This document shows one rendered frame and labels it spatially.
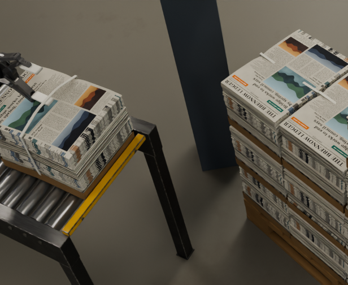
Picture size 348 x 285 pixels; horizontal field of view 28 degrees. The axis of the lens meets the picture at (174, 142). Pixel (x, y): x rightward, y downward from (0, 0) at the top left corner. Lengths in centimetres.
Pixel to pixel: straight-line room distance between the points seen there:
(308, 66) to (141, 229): 114
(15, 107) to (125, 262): 104
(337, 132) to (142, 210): 124
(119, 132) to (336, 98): 72
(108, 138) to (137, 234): 98
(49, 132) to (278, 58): 86
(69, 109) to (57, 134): 10
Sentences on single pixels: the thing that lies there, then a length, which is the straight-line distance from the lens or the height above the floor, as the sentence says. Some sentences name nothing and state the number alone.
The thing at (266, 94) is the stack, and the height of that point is 83.
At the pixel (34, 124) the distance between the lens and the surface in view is 224.
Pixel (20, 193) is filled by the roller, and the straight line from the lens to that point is 241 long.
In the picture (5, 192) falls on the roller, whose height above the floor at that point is 78.
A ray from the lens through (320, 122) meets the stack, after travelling 231.
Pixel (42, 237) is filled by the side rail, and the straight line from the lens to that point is 226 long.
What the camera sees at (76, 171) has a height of 96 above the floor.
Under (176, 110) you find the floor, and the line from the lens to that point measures 360.
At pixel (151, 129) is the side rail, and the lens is 243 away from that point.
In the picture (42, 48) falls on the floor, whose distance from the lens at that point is 424.
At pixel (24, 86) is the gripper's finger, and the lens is 230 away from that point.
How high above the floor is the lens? 254
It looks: 47 degrees down
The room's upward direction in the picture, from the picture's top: 16 degrees counter-clockwise
